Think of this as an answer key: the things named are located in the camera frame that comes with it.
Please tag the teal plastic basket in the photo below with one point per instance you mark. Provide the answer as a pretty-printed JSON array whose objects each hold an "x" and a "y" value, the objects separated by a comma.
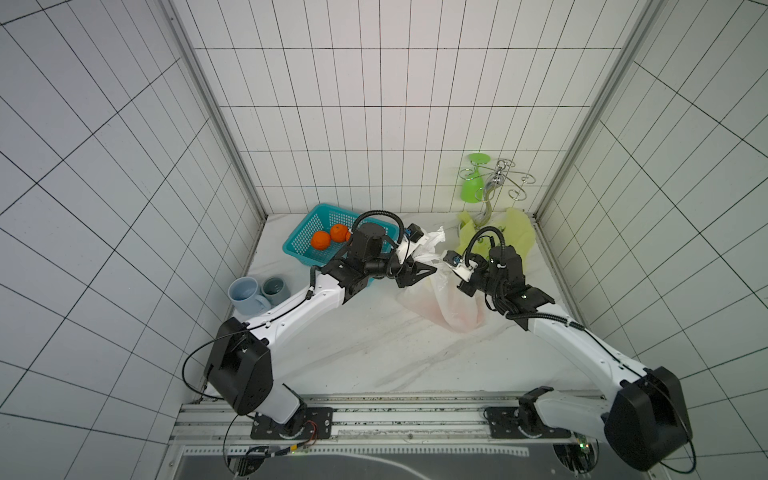
[{"x": 306, "y": 240}]

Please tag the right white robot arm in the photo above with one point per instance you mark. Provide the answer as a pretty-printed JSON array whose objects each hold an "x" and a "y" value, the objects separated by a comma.
[{"x": 641, "y": 413}]

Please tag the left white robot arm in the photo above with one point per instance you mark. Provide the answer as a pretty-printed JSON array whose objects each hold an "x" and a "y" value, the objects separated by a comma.
[{"x": 239, "y": 365}]

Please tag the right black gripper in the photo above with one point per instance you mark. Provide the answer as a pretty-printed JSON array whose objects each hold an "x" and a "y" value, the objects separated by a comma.
[{"x": 471, "y": 284}]

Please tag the dark teal cup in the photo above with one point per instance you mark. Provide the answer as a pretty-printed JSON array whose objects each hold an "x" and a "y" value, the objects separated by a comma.
[{"x": 275, "y": 290}]

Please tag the green plastic bag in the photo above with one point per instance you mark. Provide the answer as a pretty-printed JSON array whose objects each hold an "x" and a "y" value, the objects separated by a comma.
[{"x": 515, "y": 225}]

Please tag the orange one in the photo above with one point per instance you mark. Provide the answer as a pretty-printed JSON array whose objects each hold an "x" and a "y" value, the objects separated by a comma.
[{"x": 321, "y": 240}]

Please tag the aluminium mounting rail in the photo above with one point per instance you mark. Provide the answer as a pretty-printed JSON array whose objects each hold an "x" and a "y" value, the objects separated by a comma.
[{"x": 384, "y": 424}]

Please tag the orange two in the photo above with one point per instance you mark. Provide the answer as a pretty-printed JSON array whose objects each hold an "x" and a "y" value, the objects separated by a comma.
[{"x": 339, "y": 233}]

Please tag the light blue cup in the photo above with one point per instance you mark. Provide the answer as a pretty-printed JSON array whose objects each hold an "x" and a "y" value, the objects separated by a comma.
[{"x": 246, "y": 298}]

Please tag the green plastic wine glass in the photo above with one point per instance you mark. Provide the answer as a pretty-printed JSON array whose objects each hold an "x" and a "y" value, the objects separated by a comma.
[{"x": 473, "y": 180}]

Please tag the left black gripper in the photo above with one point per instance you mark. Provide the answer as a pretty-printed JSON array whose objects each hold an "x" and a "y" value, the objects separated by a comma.
[{"x": 405, "y": 271}]

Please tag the white printed plastic bag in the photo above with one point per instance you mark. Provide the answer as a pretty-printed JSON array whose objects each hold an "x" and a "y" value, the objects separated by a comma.
[{"x": 437, "y": 297}]

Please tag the chrome glass holder stand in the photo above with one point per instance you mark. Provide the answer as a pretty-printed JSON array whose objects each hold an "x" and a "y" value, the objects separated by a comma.
[{"x": 497, "y": 177}]

